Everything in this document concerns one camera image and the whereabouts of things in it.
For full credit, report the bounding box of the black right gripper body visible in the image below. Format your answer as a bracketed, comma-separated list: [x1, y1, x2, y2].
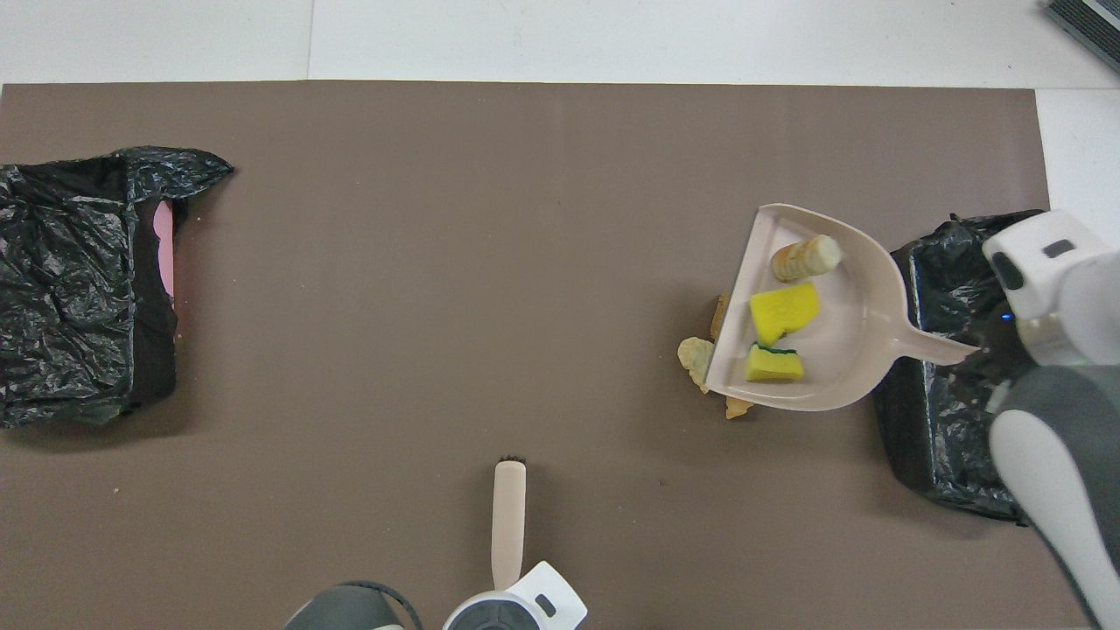
[949, 311, 1038, 417]

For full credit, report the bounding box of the beige plastic dustpan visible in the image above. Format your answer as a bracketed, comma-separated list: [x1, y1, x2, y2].
[704, 203, 979, 413]

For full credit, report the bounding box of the tan croissant piece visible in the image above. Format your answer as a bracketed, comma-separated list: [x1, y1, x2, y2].
[770, 234, 844, 284]

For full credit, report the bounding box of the green and yellow sponge piece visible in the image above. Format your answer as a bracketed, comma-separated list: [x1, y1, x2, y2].
[749, 281, 823, 347]

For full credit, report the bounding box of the yellow wedge sponge piece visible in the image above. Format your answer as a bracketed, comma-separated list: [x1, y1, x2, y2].
[745, 343, 805, 384]

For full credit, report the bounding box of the pale bread slice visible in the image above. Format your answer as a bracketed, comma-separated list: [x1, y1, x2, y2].
[677, 337, 716, 394]

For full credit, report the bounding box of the beige hand brush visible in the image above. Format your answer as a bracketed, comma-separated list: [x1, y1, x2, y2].
[491, 454, 529, 592]

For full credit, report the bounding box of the black bag-lined bin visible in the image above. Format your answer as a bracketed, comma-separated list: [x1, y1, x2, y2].
[871, 209, 1120, 526]

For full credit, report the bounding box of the pink plastic bin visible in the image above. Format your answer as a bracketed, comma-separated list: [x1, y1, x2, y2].
[150, 199, 176, 303]

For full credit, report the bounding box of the black trash bag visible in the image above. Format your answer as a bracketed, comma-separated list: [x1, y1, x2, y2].
[0, 146, 235, 429]

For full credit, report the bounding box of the dark ribbed vent panel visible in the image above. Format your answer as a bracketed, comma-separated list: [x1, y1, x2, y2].
[1046, 0, 1120, 75]

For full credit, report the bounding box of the brown table mat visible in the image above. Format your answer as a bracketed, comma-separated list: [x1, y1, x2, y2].
[0, 80, 1096, 630]

